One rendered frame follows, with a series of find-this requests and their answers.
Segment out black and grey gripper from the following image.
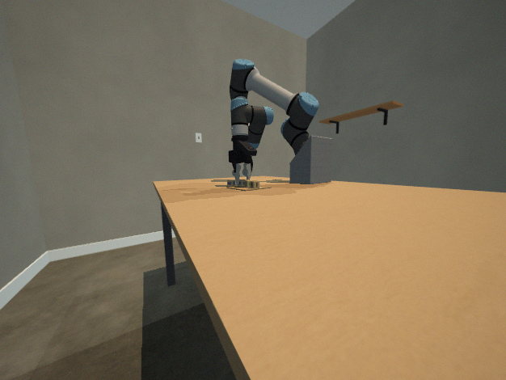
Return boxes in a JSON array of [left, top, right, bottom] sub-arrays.
[[229, 135, 253, 186]]

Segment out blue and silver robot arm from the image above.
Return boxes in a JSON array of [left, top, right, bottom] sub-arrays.
[[230, 59, 319, 156]]

